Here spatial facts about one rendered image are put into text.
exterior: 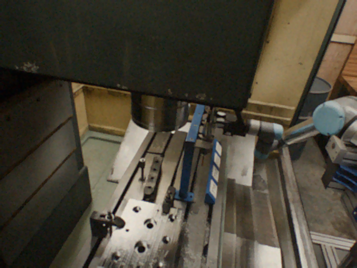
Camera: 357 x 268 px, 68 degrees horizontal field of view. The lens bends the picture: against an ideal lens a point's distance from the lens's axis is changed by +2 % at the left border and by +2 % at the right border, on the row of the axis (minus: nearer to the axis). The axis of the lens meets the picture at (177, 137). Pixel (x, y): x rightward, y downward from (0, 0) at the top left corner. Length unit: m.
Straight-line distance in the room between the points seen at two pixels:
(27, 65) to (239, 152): 1.41
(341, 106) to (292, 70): 0.71
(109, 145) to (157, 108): 1.49
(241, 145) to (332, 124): 0.87
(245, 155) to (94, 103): 1.16
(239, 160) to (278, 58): 0.66
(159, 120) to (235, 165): 1.16
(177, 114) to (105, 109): 1.45
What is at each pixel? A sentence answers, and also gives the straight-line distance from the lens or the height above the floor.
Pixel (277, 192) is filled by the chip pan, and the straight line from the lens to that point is 1.76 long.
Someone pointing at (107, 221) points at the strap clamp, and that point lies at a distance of 1.02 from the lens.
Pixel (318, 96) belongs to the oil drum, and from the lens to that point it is 2.88.
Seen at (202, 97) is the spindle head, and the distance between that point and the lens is 0.53.
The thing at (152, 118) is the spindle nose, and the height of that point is 1.49.
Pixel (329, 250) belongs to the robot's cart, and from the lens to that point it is 2.24.
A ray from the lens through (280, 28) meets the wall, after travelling 1.65.
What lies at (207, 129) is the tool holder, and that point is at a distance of 1.04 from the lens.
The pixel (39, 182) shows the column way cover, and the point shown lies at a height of 1.09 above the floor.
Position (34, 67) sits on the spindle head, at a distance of 0.66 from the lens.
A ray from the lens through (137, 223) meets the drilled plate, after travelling 1.03.
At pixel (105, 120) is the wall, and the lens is 2.10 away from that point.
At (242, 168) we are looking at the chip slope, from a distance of 1.74.
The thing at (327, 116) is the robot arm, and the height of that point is 1.39.
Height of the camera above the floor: 1.81
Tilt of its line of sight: 34 degrees down
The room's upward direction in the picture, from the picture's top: 6 degrees clockwise
